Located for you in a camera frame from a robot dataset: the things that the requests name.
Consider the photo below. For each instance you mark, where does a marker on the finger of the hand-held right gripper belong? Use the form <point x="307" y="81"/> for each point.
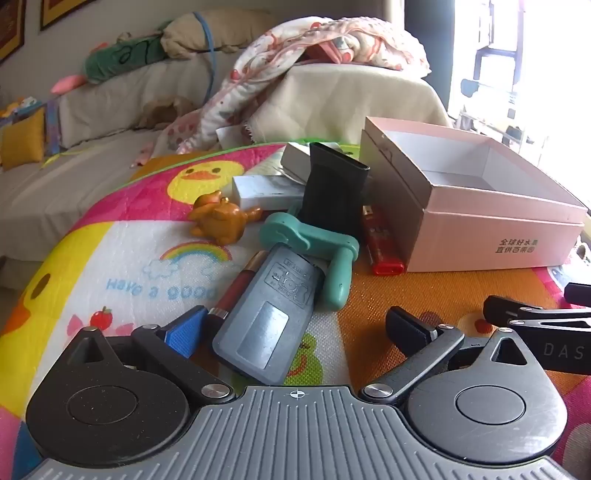
<point x="517" y="314"/>
<point x="579" y="294"/>

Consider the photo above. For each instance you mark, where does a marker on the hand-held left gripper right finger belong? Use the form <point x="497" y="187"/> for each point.
<point x="408" y="330"/>

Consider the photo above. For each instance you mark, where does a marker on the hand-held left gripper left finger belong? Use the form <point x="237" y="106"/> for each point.
<point x="184" y="331"/>

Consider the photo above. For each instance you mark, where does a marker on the pink cardboard box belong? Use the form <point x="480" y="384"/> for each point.
<point x="485" y="226"/>

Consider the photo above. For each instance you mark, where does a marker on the dark red lipstick tube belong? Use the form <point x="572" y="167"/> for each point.
<point x="238" y="288"/>

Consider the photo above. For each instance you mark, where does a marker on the slate grey plastic device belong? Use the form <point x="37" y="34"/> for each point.
<point x="263" y="332"/>

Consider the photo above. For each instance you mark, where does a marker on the duck print play mat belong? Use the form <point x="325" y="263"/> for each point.
<point x="138" y="258"/>

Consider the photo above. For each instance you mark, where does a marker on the red lighter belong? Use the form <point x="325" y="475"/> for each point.
<point x="381" y="244"/>

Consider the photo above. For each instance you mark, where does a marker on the brown toy figurine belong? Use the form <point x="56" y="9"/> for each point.
<point x="221" y="221"/>

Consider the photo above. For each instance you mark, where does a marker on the teal plastic tool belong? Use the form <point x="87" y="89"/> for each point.
<point x="295" y="233"/>

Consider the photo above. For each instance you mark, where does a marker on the black upright plastic box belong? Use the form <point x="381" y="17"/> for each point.
<point x="332" y="189"/>

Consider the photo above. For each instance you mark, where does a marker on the white rectangular box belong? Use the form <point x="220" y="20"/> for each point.
<point x="263" y="191"/>

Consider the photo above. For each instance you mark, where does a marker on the grey covered sofa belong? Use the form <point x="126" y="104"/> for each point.
<point x="69" y="198"/>

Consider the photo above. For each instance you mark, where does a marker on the brown plush toy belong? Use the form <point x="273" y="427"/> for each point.
<point x="161" y="110"/>

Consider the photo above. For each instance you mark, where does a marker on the beige cloth cover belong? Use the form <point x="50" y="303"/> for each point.
<point x="346" y="101"/>

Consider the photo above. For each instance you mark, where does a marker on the blue patterned book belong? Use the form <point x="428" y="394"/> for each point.
<point x="52" y="127"/>

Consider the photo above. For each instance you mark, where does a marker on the yellow cushion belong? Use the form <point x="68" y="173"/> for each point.
<point x="21" y="141"/>

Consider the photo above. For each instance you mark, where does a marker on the pink floral blanket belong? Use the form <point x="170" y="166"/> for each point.
<point x="258" y="87"/>

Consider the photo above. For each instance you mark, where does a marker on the pink plush toy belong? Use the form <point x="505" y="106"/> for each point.
<point x="67" y="84"/>

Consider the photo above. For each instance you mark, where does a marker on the green plush toy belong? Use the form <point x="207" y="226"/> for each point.
<point x="120" y="57"/>

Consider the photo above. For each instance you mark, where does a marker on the beige pillow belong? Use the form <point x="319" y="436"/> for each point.
<point x="217" y="32"/>

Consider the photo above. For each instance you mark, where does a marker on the dark framed picture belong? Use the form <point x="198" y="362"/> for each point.
<point x="9" y="23"/>
<point x="55" y="11"/>

